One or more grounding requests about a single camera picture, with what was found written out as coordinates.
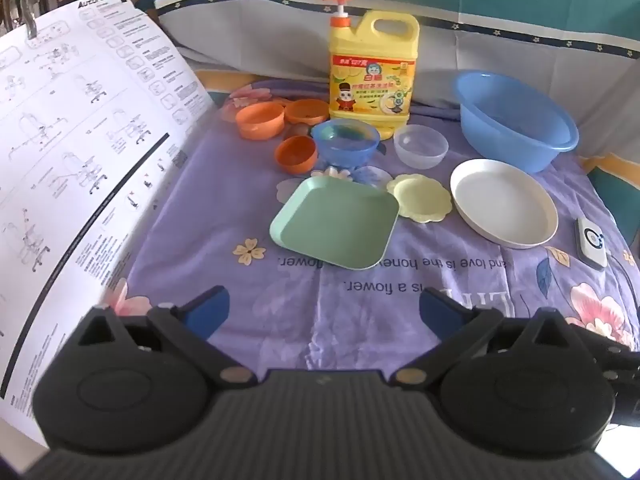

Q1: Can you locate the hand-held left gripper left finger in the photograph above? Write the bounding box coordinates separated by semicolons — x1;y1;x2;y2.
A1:
75;285;253;391

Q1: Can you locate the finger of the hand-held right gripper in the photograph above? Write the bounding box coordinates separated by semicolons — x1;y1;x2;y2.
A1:
567;327;640;386

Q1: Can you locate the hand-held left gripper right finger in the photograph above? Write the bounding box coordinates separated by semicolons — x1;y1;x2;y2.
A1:
391;287;577;391

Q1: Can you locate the yellow flower-shaped plate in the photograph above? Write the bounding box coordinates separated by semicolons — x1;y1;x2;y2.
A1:
386;174;453;223

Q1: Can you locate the white round plate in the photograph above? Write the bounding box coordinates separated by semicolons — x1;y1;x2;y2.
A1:
449;158;559;250

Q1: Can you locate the green square plate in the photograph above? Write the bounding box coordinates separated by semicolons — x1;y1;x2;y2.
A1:
269;176;401;272

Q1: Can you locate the small blue bowl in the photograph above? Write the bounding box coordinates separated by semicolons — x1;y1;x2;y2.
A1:
311;119;382;168

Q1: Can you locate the purple floral cloth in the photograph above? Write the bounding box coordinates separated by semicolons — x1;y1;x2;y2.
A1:
100;72;640;376

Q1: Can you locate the white square device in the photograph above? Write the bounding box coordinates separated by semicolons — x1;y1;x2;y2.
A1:
574;216;610;272

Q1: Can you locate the teal and yellow blanket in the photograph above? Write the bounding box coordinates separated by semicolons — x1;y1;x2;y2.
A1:
580;152;640;266

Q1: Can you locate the clear plastic bowl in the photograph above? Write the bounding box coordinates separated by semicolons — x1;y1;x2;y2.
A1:
393;124;448;170

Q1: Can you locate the small deep orange bowl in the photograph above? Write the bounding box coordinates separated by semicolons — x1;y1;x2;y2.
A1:
274;136;318;176

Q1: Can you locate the large blue basin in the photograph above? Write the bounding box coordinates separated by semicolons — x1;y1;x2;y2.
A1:
454;71;580;173

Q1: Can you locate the white instruction sheet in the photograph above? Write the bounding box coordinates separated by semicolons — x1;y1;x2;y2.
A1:
0;0;216;448

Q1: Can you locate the shallow orange bowl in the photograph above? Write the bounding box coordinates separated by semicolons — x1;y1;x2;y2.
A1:
284;99;331;127

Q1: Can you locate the yellow detergent bottle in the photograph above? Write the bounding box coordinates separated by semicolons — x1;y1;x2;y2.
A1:
322;0;420;141

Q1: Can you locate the teal star-trimmed sheet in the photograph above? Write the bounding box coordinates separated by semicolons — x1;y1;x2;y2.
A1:
145;0;640;161

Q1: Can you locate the orange bowl with handle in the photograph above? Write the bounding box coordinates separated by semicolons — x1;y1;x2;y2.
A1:
236;101;286;141

